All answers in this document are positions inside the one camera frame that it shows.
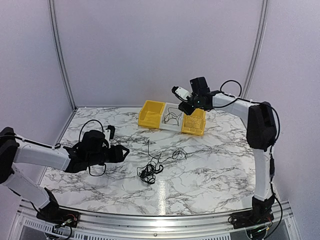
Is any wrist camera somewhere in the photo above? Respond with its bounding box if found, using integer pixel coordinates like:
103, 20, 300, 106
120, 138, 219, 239
105, 125, 116, 140
171, 86, 192, 102

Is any left aluminium corner post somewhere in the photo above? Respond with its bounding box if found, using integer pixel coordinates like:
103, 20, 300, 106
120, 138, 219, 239
47, 0, 77, 112

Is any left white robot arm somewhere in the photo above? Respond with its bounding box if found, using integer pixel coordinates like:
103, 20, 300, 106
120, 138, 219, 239
0, 125, 130, 223

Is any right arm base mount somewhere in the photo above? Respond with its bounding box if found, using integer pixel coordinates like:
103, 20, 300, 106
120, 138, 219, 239
228, 195, 275, 229

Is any right aluminium corner post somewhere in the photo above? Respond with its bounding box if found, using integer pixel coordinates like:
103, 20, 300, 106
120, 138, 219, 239
240, 0, 270, 99

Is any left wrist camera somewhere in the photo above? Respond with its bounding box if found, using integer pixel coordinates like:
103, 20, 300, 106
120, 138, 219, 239
105, 125, 116, 140

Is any aluminium corner post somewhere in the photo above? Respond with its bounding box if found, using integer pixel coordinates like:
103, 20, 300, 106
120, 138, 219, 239
240, 0, 270, 99
47, 0, 77, 112

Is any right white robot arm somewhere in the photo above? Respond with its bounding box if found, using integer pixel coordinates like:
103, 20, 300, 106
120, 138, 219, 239
171, 77, 280, 224

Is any left yellow plastic bin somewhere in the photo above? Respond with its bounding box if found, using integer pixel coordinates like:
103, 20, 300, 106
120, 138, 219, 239
138, 100, 165, 129

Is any white plastic bin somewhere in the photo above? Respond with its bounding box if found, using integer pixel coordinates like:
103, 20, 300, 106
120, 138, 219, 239
159, 102, 184, 132

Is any right yellow plastic bin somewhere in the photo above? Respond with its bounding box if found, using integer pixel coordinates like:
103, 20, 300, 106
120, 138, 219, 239
181, 108, 206, 136

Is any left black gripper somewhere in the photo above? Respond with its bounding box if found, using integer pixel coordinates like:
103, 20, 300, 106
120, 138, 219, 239
87, 144, 129, 167

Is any aluminium front rail frame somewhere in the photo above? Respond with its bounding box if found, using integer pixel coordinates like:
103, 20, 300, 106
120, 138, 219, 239
8, 200, 301, 240

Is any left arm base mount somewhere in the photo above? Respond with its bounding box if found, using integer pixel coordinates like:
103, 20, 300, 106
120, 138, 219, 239
36, 187, 80, 228

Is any yellow plastic bin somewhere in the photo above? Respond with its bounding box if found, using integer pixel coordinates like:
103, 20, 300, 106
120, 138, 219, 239
138, 100, 165, 129
181, 108, 206, 136

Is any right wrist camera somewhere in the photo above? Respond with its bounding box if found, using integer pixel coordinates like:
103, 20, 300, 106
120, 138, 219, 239
171, 86, 192, 102

